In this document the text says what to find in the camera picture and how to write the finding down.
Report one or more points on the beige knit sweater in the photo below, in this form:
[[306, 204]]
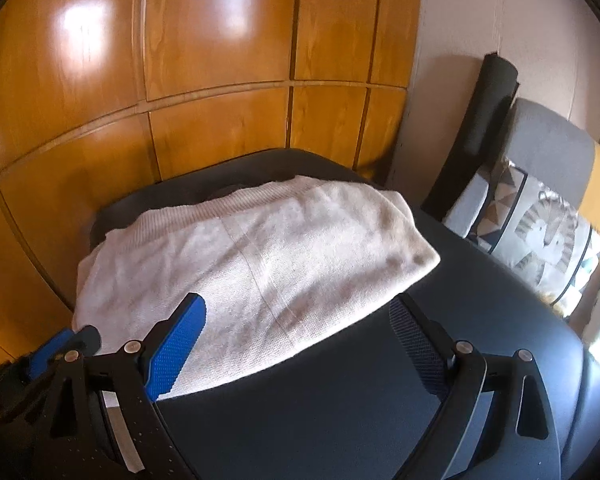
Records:
[[281, 267]]

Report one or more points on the black padded table mat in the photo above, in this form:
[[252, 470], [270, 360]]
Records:
[[353, 406]]

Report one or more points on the tiger print cushion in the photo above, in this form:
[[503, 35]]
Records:
[[540, 237]]

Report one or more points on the grey yellow blue sofa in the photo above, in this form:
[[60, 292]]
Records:
[[556, 152]]

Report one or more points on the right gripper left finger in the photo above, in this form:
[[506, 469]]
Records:
[[74, 440]]

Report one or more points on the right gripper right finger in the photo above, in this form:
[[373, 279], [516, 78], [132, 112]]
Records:
[[494, 420]]

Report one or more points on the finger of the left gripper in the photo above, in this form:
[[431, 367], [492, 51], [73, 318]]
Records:
[[38, 360], [85, 342]]

